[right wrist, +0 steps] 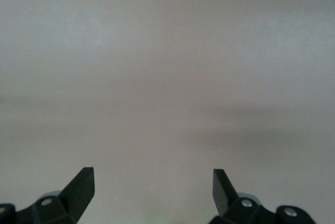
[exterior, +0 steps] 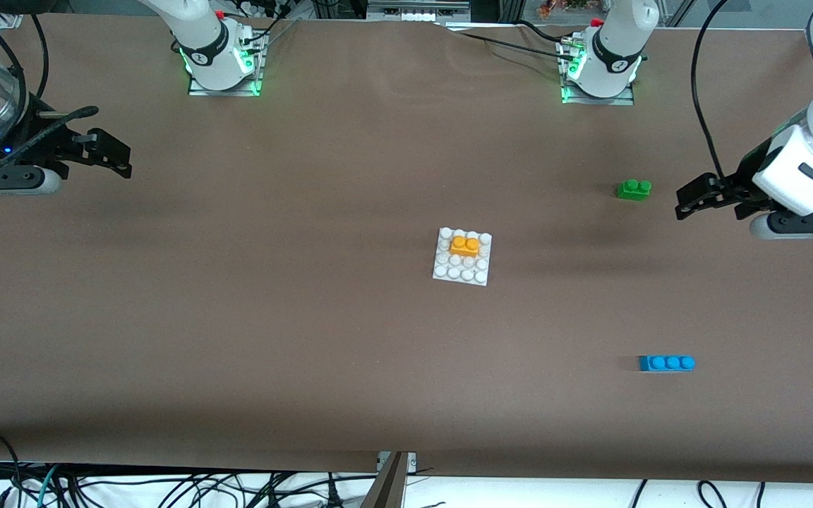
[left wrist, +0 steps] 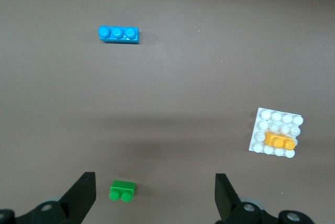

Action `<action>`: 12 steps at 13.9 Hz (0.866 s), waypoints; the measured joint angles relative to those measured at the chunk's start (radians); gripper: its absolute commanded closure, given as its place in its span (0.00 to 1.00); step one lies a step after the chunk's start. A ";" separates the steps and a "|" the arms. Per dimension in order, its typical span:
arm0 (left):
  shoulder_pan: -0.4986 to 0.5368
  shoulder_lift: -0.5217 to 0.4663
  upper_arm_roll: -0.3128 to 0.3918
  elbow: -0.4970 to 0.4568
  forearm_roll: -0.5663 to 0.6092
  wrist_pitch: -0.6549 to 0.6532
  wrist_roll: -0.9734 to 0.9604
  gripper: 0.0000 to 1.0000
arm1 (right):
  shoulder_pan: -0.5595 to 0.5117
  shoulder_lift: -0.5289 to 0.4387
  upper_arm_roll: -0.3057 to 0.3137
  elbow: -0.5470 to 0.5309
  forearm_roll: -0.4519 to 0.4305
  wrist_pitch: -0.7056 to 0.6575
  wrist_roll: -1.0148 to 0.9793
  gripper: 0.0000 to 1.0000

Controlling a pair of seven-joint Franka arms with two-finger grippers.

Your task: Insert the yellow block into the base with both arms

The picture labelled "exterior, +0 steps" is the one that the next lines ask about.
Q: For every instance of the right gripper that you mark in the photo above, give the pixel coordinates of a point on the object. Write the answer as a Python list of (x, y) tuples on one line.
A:
[(41, 143)]

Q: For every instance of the yellow two-stud block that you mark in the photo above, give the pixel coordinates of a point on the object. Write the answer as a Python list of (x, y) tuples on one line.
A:
[(464, 246)]

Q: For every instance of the brown paper table cover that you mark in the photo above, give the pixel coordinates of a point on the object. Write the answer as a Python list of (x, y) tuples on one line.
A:
[(308, 353)]

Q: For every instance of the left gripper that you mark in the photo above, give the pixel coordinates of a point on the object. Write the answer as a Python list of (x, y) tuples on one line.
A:
[(740, 183)]

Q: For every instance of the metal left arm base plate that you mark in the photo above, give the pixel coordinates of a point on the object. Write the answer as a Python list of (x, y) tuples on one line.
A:
[(625, 101)]

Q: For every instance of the blue three-stud block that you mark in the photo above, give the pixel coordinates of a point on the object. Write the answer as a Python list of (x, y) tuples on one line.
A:
[(666, 364)]

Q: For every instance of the white power strip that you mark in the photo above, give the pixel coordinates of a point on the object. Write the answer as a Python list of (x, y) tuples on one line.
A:
[(258, 8)]

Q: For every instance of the green two-stud block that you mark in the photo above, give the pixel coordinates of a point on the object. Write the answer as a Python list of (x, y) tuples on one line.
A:
[(634, 190)]

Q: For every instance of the silver table corner bracket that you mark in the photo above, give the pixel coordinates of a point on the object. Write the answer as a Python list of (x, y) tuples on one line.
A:
[(10, 20)]

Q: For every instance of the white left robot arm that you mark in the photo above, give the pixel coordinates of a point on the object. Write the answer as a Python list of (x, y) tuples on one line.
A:
[(615, 42)]

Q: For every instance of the grey metal post bracket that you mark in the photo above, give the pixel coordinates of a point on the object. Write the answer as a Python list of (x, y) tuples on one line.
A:
[(389, 487)]

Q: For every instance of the white studded base plate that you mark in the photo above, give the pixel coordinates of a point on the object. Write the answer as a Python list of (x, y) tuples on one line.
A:
[(449, 271)]

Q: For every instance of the orange red small objects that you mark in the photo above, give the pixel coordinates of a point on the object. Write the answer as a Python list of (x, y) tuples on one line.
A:
[(562, 7)]

